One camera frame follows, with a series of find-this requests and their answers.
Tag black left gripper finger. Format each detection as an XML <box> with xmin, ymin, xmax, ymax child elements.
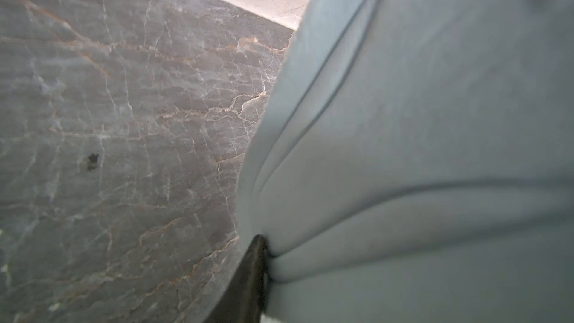
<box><xmin>204</xmin><ymin>235</ymin><xmax>266</xmax><ymax>323</ymax></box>

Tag blue-grey foam insole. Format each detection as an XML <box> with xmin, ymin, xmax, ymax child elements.
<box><xmin>236</xmin><ymin>0</ymin><xmax>573</xmax><ymax>322</ymax></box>

